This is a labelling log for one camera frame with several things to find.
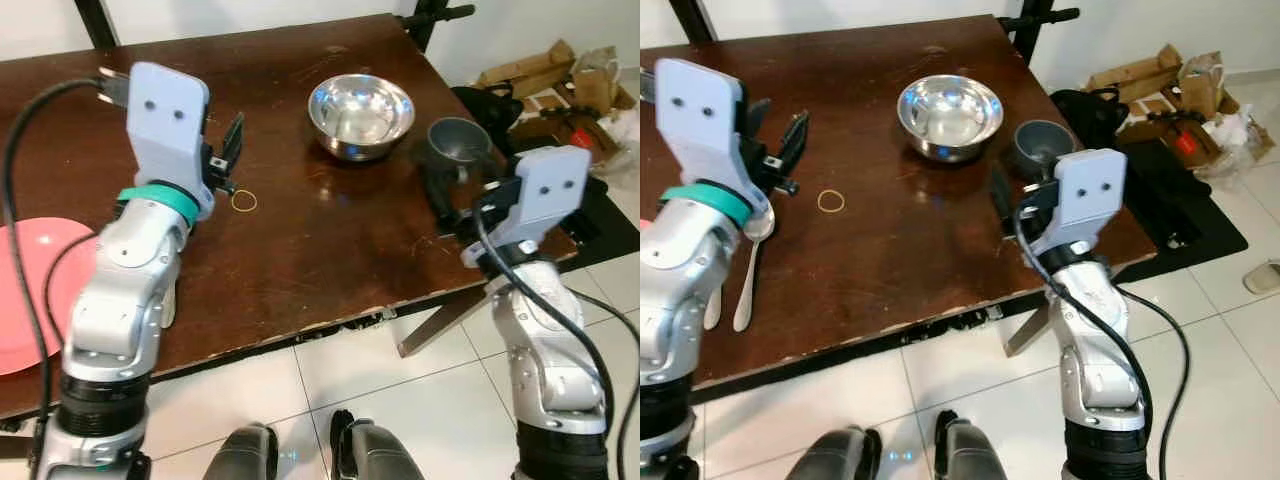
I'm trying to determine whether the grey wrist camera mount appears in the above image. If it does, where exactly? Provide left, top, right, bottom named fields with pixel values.
left=654, top=58, right=749, bottom=201
left=496, top=146, right=594, bottom=253
left=126, top=62, right=217, bottom=217
left=1050, top=148, right=1129, bottom=253

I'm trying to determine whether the grey left robot leg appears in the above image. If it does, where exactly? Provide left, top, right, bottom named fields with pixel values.
left=785, top=425, right=883, bottom=480
left=203, top=424, right=280, bottom=480

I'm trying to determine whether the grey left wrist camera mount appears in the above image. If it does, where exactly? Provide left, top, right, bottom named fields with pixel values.
left=126, top=62, right=217, bottom=217
left=654, top=58, right=749, bottom=201

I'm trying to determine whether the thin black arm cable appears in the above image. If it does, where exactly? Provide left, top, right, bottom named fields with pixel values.
left=42, top=232, right=101, bottom=356
left=568, top=288, right=641, bottom=480
left=1112, top=283, right=1193, bottom=480

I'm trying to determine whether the black bag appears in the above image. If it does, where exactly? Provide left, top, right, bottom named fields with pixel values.
left=450, top=84, right=519, bottom=136
left=1050, top=86, right=1126, bottom=146

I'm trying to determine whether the dark brown wooden table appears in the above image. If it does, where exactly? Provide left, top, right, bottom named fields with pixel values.
left=0, top=12, right=593, bottom=423
left=640, top=14, right=1161, bottom=393

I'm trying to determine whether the white plastic bag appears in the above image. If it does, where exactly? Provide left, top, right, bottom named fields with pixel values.
left=598, top=104, right=641, bottom=156
left=1205, top=105, right=1276, bottom=166

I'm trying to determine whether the grey right robot leg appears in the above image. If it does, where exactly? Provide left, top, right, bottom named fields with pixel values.
left=933, top=408, right=1009, bottom=480
left=329, top=408, right=428, bottom=480

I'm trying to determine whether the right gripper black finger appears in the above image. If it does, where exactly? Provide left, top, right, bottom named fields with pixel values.
left=990, top=165, right=1016, bottom=219
left=420, top=165, right=469, bottom=239

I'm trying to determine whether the black metal stand leg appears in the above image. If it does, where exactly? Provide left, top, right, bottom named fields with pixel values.
left=668, top=0, right=717, bottom=44
left=73, top=0, right=119, bottom=50

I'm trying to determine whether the grey robot leg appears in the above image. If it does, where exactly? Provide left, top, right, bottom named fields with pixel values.
left=329, top=408, right=428, bottom=480
left=785, top=425, right=883, bottom=480
left=203, top=424, right=280, bottom=480
left=933, top=408, right=1009, bottom=480

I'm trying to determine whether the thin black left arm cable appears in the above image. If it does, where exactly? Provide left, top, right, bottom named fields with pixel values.
left=42, top=232, right=101, bottom=356

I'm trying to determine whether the brown cardboard box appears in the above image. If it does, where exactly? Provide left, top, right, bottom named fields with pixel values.
left=476, top=39, right=578, bottom=93
left=1085, top=43, right=1184, bottom=99

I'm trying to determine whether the slanted table leg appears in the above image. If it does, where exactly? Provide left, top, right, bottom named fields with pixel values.
left=1004, top=298, right=1053, bottom=359
left=397, top=288, right=493, bottom=359

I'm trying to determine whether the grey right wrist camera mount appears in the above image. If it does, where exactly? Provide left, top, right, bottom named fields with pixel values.
left=496, top=146, right=594, bottom=253
left=1050, top=148, right=1129, bottom=253

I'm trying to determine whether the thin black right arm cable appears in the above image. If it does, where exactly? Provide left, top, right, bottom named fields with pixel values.
left=568, top=288, right=641, bottom=480
left=1112, top=283, right=1193, bottom=480

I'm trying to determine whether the black stand leg with knob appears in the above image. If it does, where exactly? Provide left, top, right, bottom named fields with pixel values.
left=998, top=0, right=1081, bottom=66
left=396, top=0, right=477, bottom=53

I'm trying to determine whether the brown paper bag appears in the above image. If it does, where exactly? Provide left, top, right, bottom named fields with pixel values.
left=568, top=47, right=623, bottom=113
left=1175, top=52, right=1241, bottom=119

